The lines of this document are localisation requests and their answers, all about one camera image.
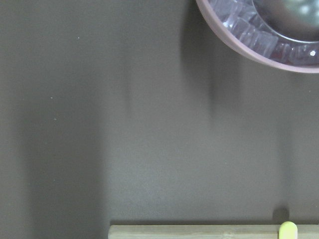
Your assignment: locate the wooden cutting board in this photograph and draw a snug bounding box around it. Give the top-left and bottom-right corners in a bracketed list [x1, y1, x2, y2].
[108, 225, 319, 239]

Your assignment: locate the pink bowl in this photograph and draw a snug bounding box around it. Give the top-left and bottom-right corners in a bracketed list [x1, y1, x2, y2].
[196, 0, 319, 74]

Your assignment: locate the metal spoon in bowl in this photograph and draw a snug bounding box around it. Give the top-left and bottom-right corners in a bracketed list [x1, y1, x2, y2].
[252, 0, 319, 42]

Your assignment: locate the yellow handled utensil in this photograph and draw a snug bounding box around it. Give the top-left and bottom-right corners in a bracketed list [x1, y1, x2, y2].
[278, 221, 298, 239]

